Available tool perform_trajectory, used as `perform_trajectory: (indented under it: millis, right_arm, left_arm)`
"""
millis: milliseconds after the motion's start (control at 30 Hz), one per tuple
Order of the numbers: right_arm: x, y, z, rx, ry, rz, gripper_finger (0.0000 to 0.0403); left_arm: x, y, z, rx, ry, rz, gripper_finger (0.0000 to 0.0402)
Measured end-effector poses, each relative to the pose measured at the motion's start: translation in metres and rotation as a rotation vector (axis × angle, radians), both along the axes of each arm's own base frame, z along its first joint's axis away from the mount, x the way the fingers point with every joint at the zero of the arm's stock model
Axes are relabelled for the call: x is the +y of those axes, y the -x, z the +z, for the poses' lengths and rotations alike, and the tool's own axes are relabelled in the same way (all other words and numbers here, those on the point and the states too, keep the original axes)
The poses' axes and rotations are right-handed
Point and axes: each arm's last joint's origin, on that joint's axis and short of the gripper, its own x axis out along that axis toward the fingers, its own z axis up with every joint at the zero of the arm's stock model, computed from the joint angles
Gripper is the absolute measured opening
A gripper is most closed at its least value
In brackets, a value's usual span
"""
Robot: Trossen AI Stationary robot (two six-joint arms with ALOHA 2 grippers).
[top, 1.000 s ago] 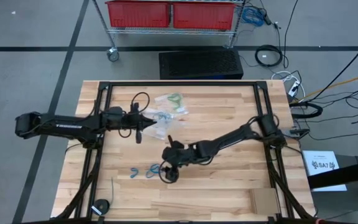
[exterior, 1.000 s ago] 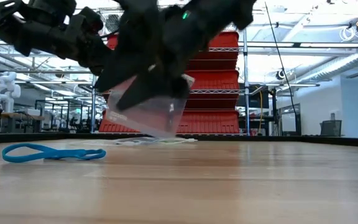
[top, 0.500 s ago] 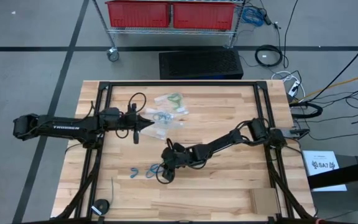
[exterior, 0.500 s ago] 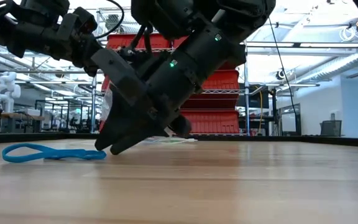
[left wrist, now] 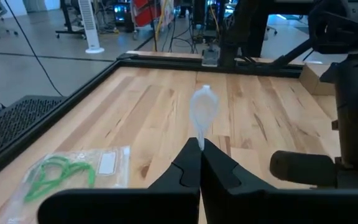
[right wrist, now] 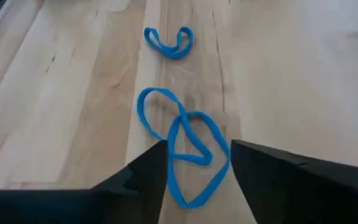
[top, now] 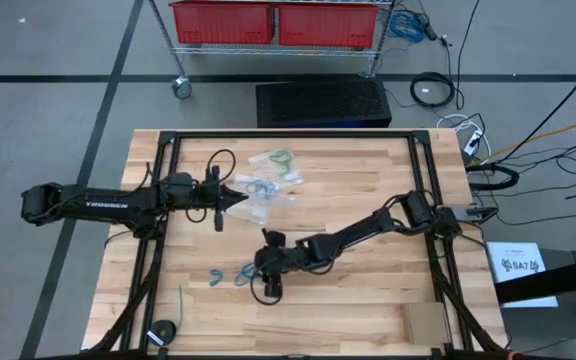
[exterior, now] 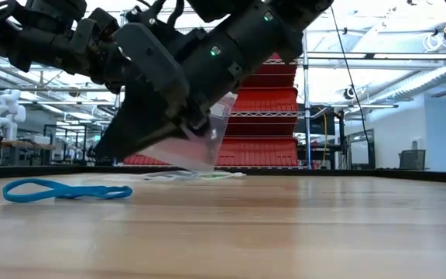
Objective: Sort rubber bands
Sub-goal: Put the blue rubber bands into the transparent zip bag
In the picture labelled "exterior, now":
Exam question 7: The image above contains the black hanging cable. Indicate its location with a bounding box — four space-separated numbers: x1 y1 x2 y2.
329 5 372 149

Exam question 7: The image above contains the chrome wire shelf rack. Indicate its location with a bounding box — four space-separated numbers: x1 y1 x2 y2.
112 5 313 171

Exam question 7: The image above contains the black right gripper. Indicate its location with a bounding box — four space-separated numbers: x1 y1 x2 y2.
92 22 209 160

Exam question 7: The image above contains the blue rubber band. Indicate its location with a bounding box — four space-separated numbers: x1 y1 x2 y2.
2 177 133 204

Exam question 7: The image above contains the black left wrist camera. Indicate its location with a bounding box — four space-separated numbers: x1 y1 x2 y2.
86 6 122 40

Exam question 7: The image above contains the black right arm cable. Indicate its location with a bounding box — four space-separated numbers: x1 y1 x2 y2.
136 0 187 30

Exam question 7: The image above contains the black aluminium table frame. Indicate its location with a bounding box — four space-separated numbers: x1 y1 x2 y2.
0 165 446 185

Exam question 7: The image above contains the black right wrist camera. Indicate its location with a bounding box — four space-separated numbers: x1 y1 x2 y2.
124 3 208 59

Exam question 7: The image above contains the black monitor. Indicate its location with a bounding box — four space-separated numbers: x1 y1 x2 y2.
295 103 336 136

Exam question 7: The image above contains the red plastic storage bin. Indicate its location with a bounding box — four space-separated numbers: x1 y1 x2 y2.
214 137 300 167
232 87 300 137
242 52 299 88
123 153 170 167

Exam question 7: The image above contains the wooden workbench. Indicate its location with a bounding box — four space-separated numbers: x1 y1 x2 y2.
0 136 57 167

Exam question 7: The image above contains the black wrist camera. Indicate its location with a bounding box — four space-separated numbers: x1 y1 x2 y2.
124 3 208 59
86 6 122 40

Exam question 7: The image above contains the grey office chair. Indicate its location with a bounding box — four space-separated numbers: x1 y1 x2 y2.
398 149 427 171

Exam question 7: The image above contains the yellow hanging cable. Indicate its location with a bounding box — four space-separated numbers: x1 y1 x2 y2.
321 112 329 168

